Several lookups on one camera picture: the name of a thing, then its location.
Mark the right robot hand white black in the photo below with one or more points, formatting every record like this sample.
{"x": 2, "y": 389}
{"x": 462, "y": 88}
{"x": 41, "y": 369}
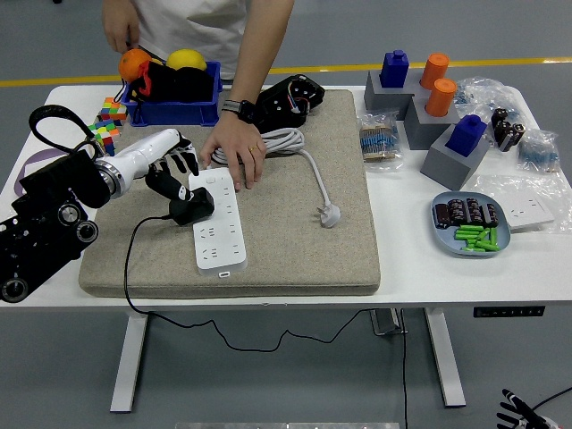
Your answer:
{"x": 520, "y": 406}

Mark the person's right hand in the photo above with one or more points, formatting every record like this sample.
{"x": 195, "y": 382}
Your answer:
{"x": 118, "y": 27}

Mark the person's left hand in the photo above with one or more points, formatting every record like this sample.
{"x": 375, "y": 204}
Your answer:
{"x": 237, "y": 139}

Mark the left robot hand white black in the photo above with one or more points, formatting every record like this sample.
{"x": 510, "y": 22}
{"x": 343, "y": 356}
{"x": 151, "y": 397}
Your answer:
{"x": 147, "y": 145}

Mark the black plug adapter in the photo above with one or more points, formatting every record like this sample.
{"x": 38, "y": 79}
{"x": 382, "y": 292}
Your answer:
{"x": 192, "y": 210}

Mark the white power strip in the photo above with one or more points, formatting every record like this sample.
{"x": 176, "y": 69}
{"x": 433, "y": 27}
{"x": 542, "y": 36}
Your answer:
{"x": 221, "y": 250}

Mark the person's right forearm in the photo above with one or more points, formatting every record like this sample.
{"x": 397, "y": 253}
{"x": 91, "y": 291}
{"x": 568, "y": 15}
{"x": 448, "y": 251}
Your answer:
{"x": 117, "y": 3}

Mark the person's left forearm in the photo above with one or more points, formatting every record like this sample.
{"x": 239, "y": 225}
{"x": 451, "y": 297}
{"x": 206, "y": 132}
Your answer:
{"x": 263, "y": 49}

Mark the black wristwatch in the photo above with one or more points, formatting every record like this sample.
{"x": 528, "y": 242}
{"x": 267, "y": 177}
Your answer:
{"x": 243, "y": 111}

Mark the orange fruit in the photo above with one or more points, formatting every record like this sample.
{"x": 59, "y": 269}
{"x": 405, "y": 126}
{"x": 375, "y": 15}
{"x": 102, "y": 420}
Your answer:
{"x": 132, "y": 64}

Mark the colourful puzzle cube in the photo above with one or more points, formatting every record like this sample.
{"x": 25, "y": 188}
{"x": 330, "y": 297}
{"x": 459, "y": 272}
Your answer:
{"x": 112, "y": 109}
{"x": 106, "y": 132}

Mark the blue plastic bin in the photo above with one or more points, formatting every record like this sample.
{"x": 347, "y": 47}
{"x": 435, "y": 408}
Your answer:
{"x": 179, "y": 114}

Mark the open black electronic device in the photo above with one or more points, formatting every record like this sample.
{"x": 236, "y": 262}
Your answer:
{"x": 286, "y": 105}

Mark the black pouch red trim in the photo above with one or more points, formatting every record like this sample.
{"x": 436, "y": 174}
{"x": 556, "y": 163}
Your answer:
{"x": 156, "y": 82}

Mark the plain black pouch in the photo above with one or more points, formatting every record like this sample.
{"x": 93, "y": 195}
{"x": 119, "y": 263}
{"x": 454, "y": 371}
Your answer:
{"x": 194, "y": 85}

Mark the person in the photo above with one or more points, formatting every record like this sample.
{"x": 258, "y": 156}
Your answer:
{"x": 192, "y": 27}

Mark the yellow lemon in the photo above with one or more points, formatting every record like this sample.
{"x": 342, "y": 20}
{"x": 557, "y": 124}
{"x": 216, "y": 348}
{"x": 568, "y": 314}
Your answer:
{"x": 185, "y": 58}

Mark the white table leg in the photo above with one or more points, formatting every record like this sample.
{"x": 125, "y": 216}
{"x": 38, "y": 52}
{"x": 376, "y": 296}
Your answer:
{"x": 129, "y": 362}
{"x": 444, "y": 357}

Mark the black table control panel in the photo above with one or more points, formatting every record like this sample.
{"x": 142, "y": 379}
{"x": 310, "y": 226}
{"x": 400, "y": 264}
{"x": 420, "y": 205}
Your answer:
{"x": 509, "y": 311}

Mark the purple tray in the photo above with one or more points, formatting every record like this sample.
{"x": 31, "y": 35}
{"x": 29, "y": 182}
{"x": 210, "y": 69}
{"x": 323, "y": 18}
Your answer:
{"x": 27, "y": 163}

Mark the grey-brown mat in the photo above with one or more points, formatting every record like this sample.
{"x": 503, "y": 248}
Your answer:
{"x": 290, "y": 250}

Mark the clear bag of resistors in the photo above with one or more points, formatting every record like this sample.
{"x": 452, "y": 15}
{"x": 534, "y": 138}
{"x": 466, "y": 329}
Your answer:
{"x": 482, "y": 96}
{"x": 380, "y": 143}
{"x": 538, "y": 154}

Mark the grey peg block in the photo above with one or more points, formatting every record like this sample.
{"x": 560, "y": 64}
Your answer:
{"x": 380, "y": 103}
{"x": 424, "y": 134}
{"x": 447, "y": 172}

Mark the blue square peg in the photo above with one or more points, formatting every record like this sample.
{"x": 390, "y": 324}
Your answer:
{"x": 394, "y": 69}
{"x": 467, "y": 136}

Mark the blue-grey plate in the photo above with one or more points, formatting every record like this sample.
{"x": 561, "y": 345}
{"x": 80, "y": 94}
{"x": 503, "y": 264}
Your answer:
{"x": 442, "y": 239}

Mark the orange cylinder peg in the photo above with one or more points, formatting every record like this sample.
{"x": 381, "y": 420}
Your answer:
{"x": 441, "y": 98}
{"x": 434, "y": 69}

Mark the clear plastic bag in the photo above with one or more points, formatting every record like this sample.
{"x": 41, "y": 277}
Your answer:
{"x": 500, "y": 185}

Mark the black capacitor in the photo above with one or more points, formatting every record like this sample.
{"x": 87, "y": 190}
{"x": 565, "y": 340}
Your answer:
{"x": 515, "y": 136}
{"x": 502, "y": 134}
{"x": 499, "y": 117}

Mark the metal bracket under table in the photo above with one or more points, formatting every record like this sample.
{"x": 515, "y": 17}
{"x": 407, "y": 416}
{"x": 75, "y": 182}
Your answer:
{"x": 384, "y": 322}

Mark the white wall socket panel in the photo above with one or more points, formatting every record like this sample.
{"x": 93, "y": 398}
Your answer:
{"x": 529, "y": 213}

